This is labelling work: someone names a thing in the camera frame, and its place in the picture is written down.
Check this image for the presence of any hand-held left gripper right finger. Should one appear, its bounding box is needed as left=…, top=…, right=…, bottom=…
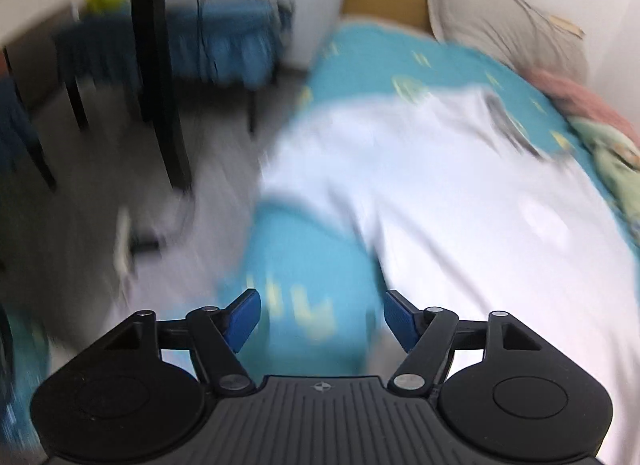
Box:
left=383, top=290, right=547, bottom=400

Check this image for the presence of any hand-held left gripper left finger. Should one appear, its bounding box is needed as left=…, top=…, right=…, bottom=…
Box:
left=98, top=288, right=262, bottom=399

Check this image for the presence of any white t-shirt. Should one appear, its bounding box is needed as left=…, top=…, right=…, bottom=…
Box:
left=260, top=86, right=640, bottom=465

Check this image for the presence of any blue patterned bed sheet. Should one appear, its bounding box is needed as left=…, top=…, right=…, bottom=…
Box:
left=0, top=22, right=640, bottom=465

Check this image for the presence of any black pole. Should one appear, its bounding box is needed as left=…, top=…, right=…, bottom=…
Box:
left=131, top=0, right=195, bottom=193

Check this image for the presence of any green printed blanket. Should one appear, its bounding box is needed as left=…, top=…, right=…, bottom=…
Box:
left=567, top=115, right=640, bottom=238

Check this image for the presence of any pink cloth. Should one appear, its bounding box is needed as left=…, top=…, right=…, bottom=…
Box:
left=525, top=67, right=640, bottom=143

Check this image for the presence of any blue chair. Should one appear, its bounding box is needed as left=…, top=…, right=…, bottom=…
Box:
left=165, top=0, right=296, bottom=133

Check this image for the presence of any dark table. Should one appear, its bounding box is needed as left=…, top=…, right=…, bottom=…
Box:
left=0, top=10, right=146, bottom=193

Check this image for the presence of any grey pillow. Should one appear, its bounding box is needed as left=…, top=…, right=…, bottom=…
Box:
left=419, top=0, right=591, bottom=82

